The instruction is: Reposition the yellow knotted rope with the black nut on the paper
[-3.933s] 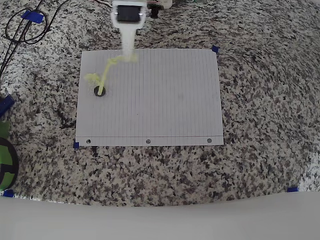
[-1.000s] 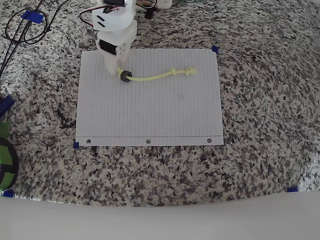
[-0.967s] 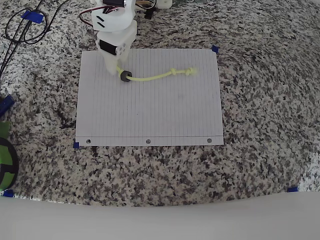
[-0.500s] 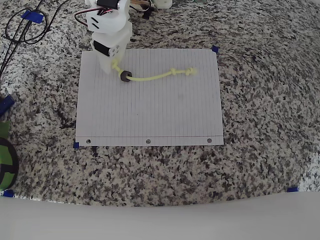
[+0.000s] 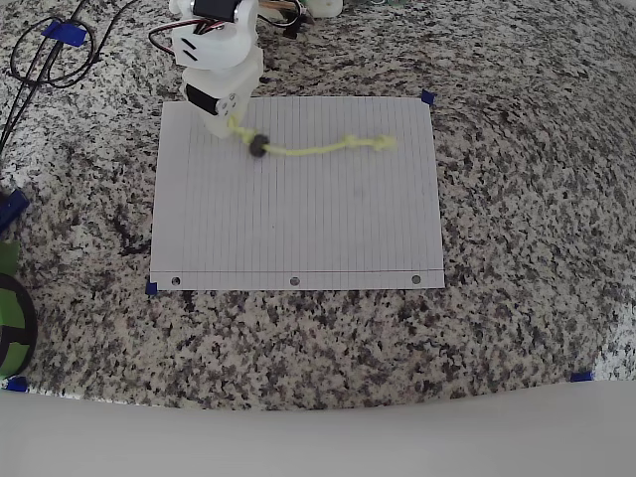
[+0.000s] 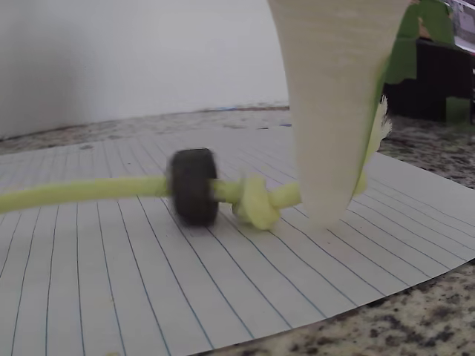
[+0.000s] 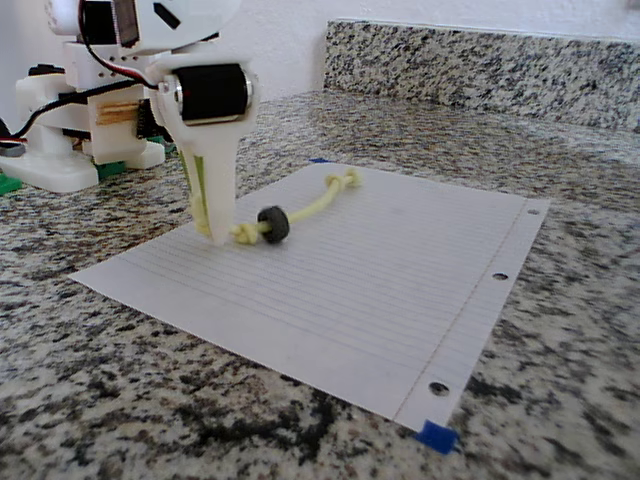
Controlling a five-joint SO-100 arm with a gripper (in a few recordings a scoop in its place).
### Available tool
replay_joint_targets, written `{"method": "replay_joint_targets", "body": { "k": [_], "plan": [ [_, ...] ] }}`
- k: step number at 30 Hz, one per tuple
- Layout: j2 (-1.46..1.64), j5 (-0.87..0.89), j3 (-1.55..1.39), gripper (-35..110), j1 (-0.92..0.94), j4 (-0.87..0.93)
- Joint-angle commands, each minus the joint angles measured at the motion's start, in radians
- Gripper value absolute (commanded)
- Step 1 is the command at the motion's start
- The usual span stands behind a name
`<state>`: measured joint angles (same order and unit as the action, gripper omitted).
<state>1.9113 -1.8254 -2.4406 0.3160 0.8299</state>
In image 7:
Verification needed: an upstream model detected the black hex nut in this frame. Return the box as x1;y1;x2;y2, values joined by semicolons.
256;204;291;245

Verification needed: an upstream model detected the pale yellow knotted rope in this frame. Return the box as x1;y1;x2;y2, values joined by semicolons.
227;168;364;247

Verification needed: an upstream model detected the wooden shim stack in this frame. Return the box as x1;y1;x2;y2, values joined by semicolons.
97;102;139;126

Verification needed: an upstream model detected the lined paper sheet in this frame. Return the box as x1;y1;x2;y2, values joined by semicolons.
68;162;552;432

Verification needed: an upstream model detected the granite backsplash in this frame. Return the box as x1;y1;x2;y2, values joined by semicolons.
323;18;640;132

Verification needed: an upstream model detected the red white black servo wire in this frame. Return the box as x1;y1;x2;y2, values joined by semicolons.
79;24;169;92

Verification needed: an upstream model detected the black cable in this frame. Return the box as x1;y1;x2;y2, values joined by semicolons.
0;82;151;159

